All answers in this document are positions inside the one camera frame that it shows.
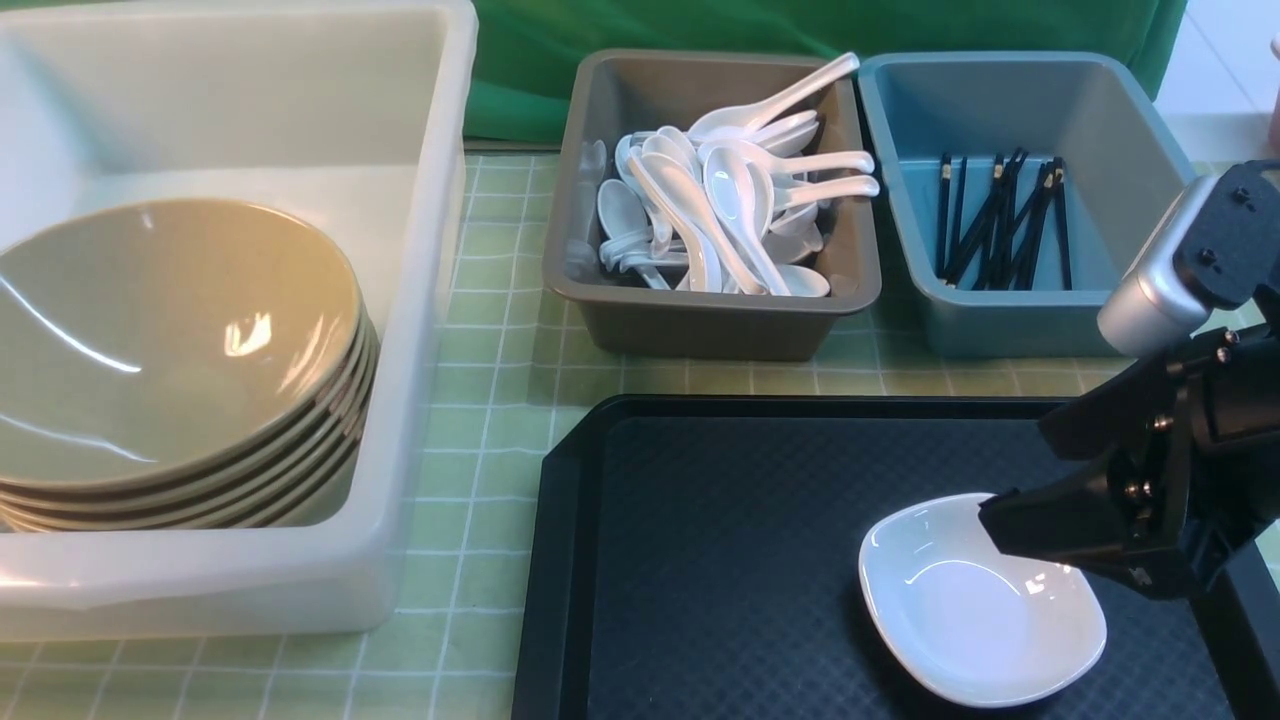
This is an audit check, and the white square dish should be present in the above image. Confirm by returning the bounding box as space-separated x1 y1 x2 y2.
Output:
858 493 1108 708

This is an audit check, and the tan noodle bowl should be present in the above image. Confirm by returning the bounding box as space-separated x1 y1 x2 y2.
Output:
1 199 364 491

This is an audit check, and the green backdrop cloth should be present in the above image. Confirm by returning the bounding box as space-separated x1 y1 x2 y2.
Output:
463 1 1187 143

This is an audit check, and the top stacked tan bowl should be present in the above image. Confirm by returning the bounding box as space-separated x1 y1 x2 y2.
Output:
3 316 378 514

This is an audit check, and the white spoon right upper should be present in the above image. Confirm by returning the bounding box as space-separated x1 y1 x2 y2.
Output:
698 138 876 176

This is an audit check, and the white soup spoon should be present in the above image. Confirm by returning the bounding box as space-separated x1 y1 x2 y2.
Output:
703 143 791 297

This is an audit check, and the large white plastic tub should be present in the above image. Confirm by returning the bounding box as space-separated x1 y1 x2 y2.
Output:
1 1 477 643

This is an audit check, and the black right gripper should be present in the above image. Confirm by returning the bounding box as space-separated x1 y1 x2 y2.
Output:
978 160 1277 600

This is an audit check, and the white spoon top of bin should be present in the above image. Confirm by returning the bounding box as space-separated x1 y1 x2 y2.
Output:
686 53 861 143

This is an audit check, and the white spoon centre long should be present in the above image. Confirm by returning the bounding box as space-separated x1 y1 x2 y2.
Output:
627 149 724 293

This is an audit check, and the stacked tan bowl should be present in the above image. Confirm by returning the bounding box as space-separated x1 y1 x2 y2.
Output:
3 342 378 532
3 316 378 514

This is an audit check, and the blue chopstick bin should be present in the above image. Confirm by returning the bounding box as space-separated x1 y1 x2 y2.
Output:
856 51 1196 357

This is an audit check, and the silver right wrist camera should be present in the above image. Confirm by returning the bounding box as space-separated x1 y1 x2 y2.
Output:
1097 176 1219 357

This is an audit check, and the white spoon right lower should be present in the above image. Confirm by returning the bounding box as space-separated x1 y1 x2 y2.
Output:
772 176 881 213

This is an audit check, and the black serving tray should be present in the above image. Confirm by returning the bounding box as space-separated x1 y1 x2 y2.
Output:
511 395 1279 719

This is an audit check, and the green checkered table mat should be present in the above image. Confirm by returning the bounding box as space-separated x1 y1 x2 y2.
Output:
1 155 1124 719

